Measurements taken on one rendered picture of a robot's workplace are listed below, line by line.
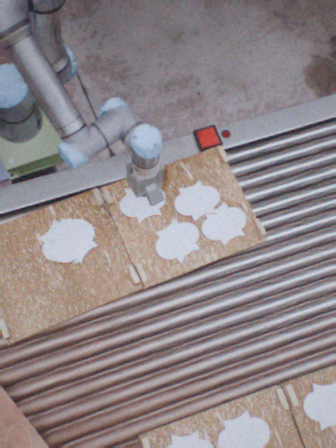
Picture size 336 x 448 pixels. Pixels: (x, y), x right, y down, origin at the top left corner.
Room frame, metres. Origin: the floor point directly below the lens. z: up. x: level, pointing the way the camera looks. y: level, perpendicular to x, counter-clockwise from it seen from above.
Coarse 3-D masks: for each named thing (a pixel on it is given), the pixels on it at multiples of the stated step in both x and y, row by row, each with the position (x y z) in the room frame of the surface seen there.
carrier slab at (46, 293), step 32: (0, 224) 0.66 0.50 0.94; (32, 224) 0.67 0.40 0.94; (96, 224) 0.71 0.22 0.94; (0, 256) 0.56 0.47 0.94; (32, 256) 0.58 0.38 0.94; (96, 256) 0.61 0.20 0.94; (0, 288) 0.46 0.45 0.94; (32, 288) 0.48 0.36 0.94; (64, 288) 0.50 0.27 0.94; (96, 288) 0.51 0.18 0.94; (128, 288) 0.53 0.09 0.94; (32, 320) 0.39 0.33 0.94; (64, 320) 0.41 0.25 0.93
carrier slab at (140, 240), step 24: (168, 168) 0.94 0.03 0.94; (192, 168) 0.95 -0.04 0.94; (216, 168) 0.97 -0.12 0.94; (120, 192) 0.83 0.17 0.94; (168, 192) 0.86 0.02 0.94; (240, 192) 0.90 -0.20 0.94; (120, 216) 0.75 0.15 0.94; (168, 216) 0.78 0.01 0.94; (144, 240) 0.69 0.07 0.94; (240, 240) 0.74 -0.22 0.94; (264, 240) 0.75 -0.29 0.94; (144, 264) 0.61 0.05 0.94; (168, 264) 0.62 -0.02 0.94; (192, 264) 0.64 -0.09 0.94; (144, 288) 0.54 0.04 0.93
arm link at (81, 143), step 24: (0, 0) 0.95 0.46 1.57; (24, 0) 0.98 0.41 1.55; (0, 24) 0.91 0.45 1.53; (24, 24) 0.94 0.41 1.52; (24, 48) 0.89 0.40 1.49; (24, 72) 0.86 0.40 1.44; (48, 72) 0.87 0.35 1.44; (48, 96) 0.83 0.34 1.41; (72, 120) 0.80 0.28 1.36; (72, 144) 0.76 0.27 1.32; (96, 144) 0.78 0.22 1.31
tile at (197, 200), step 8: (200, 184) 0.90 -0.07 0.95; (184, 192) 0.86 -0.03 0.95; (192, 192) 0.87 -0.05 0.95; (200, 192) 0.87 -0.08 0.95; (208, 192) 0.87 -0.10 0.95; (216, 192) 0.88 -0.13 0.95; (176, 200) 0.83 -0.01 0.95; (184, 200) 0.83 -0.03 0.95; (192, 200) 0.84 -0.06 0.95; (200, 200) 0.84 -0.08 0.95; (208, 200) 0.85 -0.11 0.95; (216, 200) 0.85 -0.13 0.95; (176, 208) 0.80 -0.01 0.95; (184, 208) 0.81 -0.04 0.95; (192, 208) 0.81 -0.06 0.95; (200, 208) 0.81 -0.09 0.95; (208, 208) 0.82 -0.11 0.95; (192, 216) 0.78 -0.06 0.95; (200, 216) 0.79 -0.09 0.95
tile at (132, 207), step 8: (128, 192) 0.83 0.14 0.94; (128, 200) 0.80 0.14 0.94; (136, 200) 0.81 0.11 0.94; (144, 200) 0.81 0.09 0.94; (120, 208) 0.77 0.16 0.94; (128, 208) 0.78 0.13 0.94; (136, 208) 0.78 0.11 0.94; (144, 208) 0.79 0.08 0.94; (152, 208) 0.79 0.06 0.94; (128, 216) 0.75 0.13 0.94; (136, 216) 0.75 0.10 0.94; (144, 216) 0.76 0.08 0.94
